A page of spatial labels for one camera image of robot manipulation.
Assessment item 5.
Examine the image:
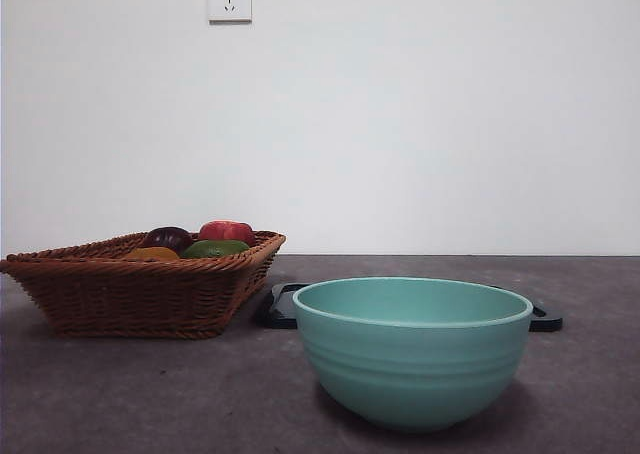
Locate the dark purple fruit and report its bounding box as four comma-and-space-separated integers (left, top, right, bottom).
141, 226, 194, 252

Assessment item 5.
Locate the red apple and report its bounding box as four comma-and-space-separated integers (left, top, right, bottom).
198, 219, 255, 246

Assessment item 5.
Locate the teal ribbed bowl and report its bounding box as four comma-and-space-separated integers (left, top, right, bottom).
292, 275, 534, 434

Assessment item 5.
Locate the dark rectangular tray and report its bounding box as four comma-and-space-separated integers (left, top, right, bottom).
255, 282, 565, 332

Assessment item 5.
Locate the yellow-brown kiwi fruit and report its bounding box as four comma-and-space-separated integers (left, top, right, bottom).
124, 246, 180, 261

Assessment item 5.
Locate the green avocado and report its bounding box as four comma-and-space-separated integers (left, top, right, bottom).
179, 239, 250, 260

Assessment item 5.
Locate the brown wicker basket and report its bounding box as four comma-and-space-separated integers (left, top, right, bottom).
0, 230, 287, 340

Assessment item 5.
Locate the white wall socket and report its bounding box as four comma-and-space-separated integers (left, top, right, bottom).
208, 0, 253, 25

